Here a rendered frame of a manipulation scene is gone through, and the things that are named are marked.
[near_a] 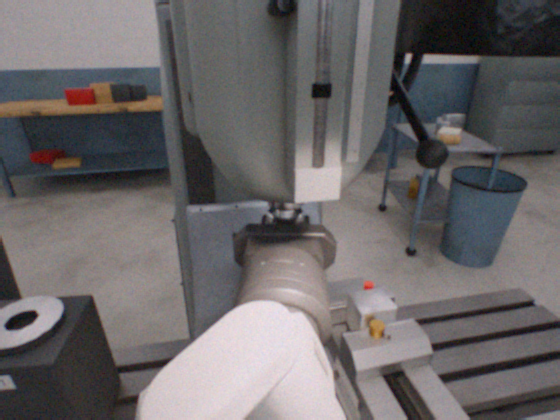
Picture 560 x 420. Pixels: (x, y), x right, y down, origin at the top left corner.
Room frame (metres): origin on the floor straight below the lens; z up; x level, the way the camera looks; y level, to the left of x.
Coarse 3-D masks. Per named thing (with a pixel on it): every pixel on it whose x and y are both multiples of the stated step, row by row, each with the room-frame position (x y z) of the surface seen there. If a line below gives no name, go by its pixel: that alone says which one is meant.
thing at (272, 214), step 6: (270, 210) 0.39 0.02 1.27; (276, 210) 0.39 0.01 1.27; (300, 210) 0.39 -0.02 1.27; (270, 216) 0.38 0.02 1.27; (276, 216) 0.38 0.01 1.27; (282, 216) 0.38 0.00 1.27; (288, 216) 0.38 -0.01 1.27; (294, 216) 0.38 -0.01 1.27; (300, 216) 0.38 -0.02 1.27; (276, 222) 0.37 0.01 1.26; (282, 222) 0.37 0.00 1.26; (288, 222) 0.37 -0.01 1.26; (294, 222) 0.37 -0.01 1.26
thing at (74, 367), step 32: (0, 320) 0.31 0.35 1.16; (32, 320) 0.32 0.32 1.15; (64, 320) 0.32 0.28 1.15; (96, 320) 0.36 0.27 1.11; (0, 352) 0.27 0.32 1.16; (32, 352) 0.27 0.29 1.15; (64, 352) 0.28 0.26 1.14; (96, 352) 0.34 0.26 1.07; (0, 384) 0.25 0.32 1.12; (32, 384) 0.25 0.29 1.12; (64, 384) 0.26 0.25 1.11; (96, 384) 0.31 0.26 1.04; (0, 416) 0.25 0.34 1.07; (32, 416) 0.25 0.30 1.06; (64, 416) 0.26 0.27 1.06; (96, 416) 0.29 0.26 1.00
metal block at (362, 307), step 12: (348, 300) 0.44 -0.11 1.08; (360, 300) 0.42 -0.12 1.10; (372, 300) 0.42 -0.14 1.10; (384, 300) 0.42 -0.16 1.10; (348, 312) 0.43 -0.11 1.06; (360, 312) 0.40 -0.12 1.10; (372, 312) 0.39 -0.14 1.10; (384, 312) 0.40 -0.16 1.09; (396, 312) 0.40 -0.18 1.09; (348, 324) 0.43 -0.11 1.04; (360, 324) 0.39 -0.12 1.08
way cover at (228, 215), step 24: (192, 216) 0.71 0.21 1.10; (216, 216) 0.72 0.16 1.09; (240, 216) 0.73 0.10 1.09; (312, 216) 0.76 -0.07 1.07; (192, 240) 0.69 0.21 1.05; (216, 240) 0.70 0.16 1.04; (192, 264) 0.66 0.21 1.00; (216, 264) 0.67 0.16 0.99; (216, 288) 0.63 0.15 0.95; (216, 312) 0.59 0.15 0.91
